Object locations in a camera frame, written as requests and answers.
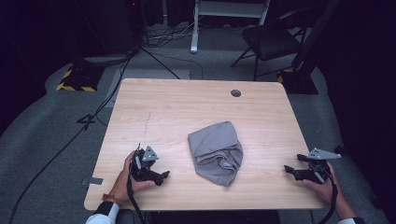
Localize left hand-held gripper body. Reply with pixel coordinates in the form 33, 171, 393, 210
130, 143, 161, 185

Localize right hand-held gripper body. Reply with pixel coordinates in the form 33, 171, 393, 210
307, 147, 342, 185

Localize grey pants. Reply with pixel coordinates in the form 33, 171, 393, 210
187, 120, 245, 188

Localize person's right hand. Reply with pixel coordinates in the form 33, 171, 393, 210
301, 161, 344, 206

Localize person's left hand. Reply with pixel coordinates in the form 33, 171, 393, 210
107, 150, 156, 203

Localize grey tape piece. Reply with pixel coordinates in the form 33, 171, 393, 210
81, 176, 105, 187

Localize black folding chair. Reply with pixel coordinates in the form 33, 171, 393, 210
230, 7, 307, 82

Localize black slanted stand pole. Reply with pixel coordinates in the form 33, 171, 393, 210
290, 0, 342, 74

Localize dark equipment cabinet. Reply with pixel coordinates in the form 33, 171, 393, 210
82, 0, 146, 64

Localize right hand-held gripper black cable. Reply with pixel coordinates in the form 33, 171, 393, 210
317, 174, 340, 224

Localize hand-held gripper black cable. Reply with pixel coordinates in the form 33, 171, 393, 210
317, 174, 340, 224
125, 175, 146, 224

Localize left hand-held gripper black cable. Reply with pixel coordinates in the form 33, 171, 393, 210
125, 175, 146, 224

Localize red bracelet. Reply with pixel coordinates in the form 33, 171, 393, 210
101, 193, 122, 206

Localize black yellow striped base plate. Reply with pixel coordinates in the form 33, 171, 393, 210
55, 63, 106, 93
276, 68, 319, 95

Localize long black floor cable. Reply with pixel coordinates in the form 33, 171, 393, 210
7, 57, 134, 224

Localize thin black floor cable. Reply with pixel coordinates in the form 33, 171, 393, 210
148, 50, 205, 80

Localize bundle of floor cables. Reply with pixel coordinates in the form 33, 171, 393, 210
144, 21, 204, 49

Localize white metal stand frame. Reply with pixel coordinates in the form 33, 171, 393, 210
190, 0, 271, 54

